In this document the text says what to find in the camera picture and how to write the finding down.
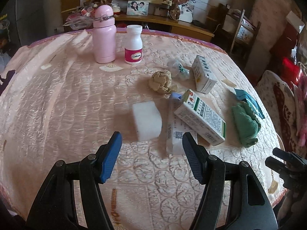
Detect red pillow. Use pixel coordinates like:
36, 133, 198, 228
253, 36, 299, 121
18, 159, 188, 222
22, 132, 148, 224
281, 57, 303, 87

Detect white green milk carton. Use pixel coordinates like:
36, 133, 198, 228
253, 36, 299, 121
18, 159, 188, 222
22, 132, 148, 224
192, 55, 217, 94

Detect floral sofa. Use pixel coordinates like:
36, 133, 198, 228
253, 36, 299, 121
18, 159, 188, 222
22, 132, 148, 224
256, 70, 306, 158

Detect beige cloth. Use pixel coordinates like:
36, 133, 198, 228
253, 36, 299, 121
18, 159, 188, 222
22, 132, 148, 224
148, 70, 173, 94

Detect wooden chair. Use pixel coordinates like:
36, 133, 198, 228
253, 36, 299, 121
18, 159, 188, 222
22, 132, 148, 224
214, 3, 261, 63

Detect wooden tv cabinet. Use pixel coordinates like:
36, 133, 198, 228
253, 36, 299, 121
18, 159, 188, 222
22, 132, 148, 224
116, 14, 214, 42

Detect green white medicine box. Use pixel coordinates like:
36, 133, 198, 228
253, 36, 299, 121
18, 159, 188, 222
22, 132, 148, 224
174, 89, 226, 146

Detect blue white toothpaste box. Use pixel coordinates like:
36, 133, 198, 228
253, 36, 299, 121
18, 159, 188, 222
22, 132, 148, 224
166, 92, 198, 155

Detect framed couple photo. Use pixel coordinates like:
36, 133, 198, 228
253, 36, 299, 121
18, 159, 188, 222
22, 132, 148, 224
126, 1, 149, 16

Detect white sponge block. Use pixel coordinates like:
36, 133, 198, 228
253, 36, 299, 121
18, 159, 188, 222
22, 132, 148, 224
132, 101, 162, 141

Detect green fluffy sock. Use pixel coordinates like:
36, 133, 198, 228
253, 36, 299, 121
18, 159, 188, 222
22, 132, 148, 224
232, 101, 261, 147

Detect pink thermos bottle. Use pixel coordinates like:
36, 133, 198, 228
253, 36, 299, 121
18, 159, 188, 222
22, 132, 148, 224
93, 5, 116, 64

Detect white pill bottle pink label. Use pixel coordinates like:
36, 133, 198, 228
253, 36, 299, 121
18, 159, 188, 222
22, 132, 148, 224
124, 25, 143, 64

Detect blue snack bag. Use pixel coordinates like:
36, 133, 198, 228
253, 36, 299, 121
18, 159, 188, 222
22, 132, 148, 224
235, 89, 265, 119

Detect white green wrapper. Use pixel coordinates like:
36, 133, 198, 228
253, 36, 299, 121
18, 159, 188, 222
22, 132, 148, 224
167, 59, 190, 81

